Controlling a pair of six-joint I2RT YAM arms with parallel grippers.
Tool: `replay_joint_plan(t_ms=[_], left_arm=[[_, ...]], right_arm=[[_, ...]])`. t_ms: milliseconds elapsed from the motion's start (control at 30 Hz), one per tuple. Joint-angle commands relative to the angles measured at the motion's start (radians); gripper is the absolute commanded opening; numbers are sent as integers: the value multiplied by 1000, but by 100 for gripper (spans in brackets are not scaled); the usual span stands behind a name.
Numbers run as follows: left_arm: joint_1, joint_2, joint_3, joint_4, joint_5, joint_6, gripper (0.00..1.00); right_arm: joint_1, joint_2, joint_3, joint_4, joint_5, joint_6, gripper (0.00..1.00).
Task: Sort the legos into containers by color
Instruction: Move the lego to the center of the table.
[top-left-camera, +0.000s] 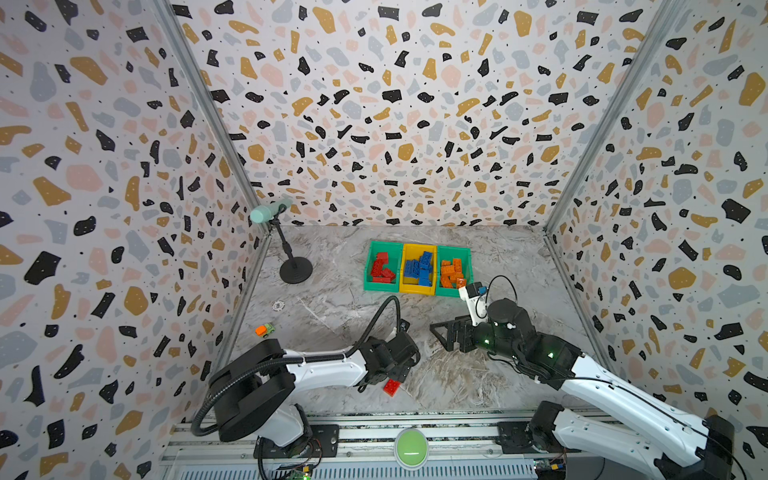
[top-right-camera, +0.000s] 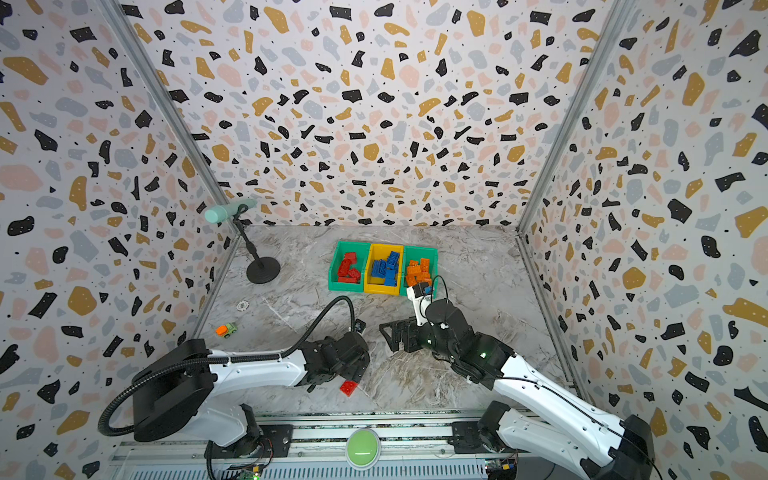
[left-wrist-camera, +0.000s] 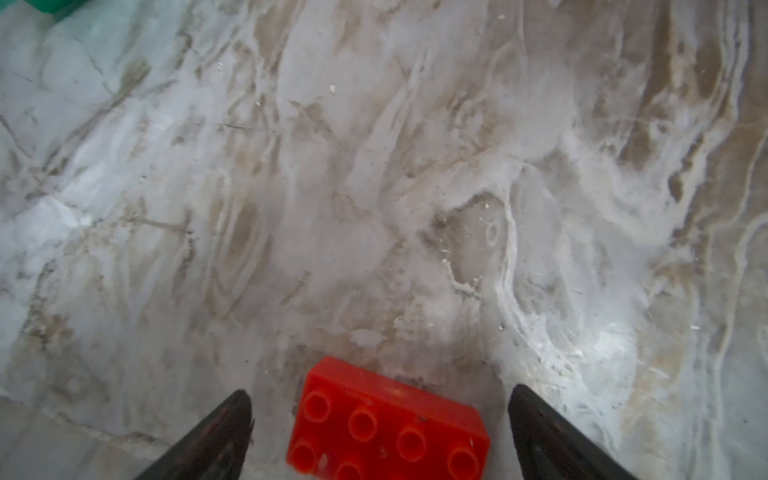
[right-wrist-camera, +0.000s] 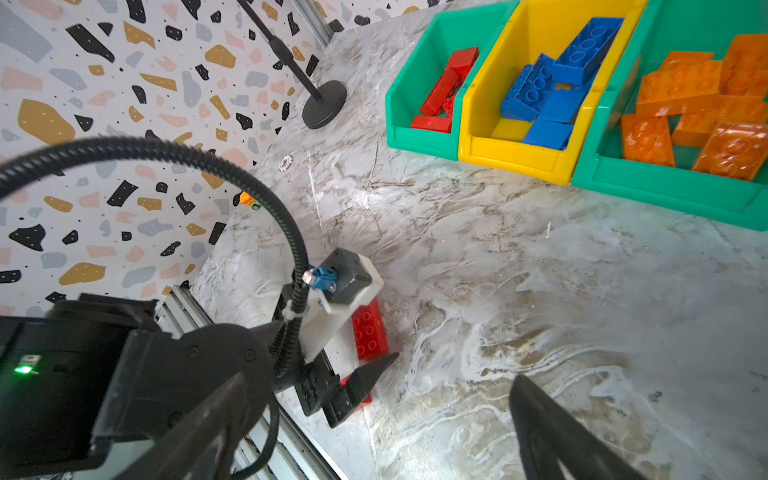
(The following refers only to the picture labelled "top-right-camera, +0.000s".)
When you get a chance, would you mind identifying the green microphone on stand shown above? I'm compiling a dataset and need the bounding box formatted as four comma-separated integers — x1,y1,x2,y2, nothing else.
203,198,281,284

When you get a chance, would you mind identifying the blue lego brick top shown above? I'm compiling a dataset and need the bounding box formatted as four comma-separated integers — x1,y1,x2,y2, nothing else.
386,251,400,270

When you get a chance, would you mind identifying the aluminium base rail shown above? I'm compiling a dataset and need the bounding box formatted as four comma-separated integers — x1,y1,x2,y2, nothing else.
107,410,625,480

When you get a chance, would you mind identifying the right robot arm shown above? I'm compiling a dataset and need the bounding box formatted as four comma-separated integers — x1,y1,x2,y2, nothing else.
379,283,661,479

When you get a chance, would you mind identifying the lone red lego brick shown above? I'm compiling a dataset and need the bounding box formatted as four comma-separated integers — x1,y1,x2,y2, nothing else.
340,380,358,397

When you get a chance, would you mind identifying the blue lego brick slim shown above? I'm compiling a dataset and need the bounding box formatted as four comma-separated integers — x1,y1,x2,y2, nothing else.
370,260,386,278

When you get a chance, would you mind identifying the small orange toy car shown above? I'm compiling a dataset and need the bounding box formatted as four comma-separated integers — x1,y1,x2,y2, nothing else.
216,323,237,338

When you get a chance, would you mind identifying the green bin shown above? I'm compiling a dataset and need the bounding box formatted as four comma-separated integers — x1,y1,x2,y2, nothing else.
328,241,370,293
400,246,439,296

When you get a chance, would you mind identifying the right green bin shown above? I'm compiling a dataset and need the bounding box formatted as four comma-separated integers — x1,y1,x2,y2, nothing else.
400,246,439,296

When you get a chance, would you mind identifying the yellow middle bin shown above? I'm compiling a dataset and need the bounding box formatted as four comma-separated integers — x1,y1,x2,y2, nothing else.
363,243,404,296

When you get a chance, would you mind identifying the orange lego brick top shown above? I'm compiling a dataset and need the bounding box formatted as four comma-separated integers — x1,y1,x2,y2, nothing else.
406,261,422,286

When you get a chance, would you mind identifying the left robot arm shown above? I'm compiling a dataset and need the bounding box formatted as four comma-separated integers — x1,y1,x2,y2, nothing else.
132,319,370,448

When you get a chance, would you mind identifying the left green bin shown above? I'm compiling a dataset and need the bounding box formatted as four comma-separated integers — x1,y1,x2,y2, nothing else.
328,241,370,293

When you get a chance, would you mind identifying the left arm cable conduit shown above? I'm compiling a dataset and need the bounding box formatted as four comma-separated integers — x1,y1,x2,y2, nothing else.
97,295,358,438

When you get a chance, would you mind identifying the green push button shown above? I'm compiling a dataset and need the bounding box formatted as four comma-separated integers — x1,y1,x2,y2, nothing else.
345,428,381,471

